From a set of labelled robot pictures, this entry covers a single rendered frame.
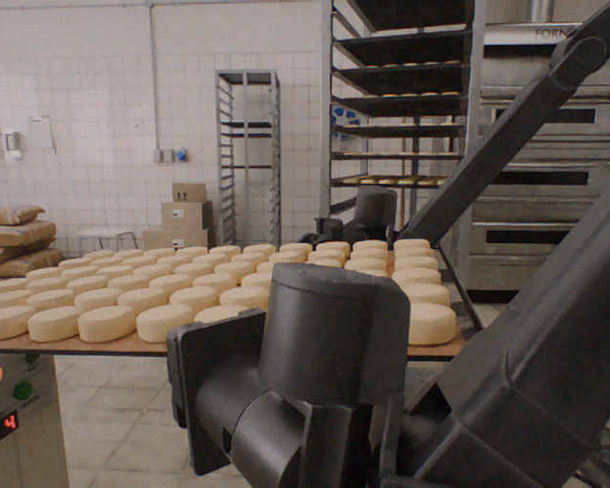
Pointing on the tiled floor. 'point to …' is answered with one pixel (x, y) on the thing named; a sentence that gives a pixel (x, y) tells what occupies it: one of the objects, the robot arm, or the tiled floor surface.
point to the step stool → (107, 236)
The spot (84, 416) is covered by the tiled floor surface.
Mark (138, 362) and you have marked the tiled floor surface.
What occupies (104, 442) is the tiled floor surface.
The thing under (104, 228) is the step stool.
